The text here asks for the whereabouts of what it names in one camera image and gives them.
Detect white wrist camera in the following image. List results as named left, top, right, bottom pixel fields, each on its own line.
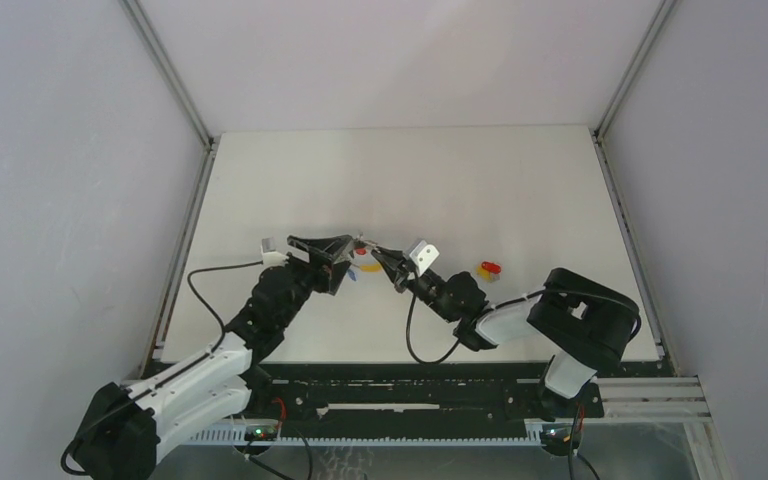
left=406, top=239, right=440, bottom=277
left=260, top=237, right=289, bottom=267

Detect left aluminium frame post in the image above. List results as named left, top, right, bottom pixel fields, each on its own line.
left=119, top=0, right=214, bottom=151

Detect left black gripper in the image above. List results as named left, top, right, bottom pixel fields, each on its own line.
left=276, top=235, right=350, bottom=329

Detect right aluminium frame post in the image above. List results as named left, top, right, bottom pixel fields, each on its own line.
left=592, top=0, right=681, bottom=143

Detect right black camera cable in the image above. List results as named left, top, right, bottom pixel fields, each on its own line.
left=405, top=291, right=465, bottom=366

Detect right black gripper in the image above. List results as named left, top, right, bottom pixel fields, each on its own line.
left=374, top=247, right=456, bottom=324

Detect left black camera cable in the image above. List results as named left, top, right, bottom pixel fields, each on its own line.
left=186, top=261, right=266, bottom=333

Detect metal key organizer ring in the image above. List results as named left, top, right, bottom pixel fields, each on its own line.
left=346, top=233, right=384, bottom=282

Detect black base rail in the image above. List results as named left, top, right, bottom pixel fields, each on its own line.
left=244, top=362, right=605, bottom=442

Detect red and yellow tagged keys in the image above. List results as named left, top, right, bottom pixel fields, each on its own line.
left=476, top=261, right=502, bottom=283

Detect aluminium frame post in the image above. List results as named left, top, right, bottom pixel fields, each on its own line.
left=119, top=0, right=214, bottom=151
left=592, top=0, right=681, bottom=143

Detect black camera cable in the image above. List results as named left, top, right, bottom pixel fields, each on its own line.
left=405, top=291, right=465, bottom=366
left=186, top=261, right=266, bottom=333

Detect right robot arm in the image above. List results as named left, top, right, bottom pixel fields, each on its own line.
left=371, top=247, right=642, bottom=421

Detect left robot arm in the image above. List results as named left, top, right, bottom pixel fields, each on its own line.
left=60, top=234, right=366, bottom=479

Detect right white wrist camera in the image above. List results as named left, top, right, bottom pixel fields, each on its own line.
left=406, top=239, right=440, bottom=277

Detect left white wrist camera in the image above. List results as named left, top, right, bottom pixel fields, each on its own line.
left=260, top=237, right=289, bottom=267

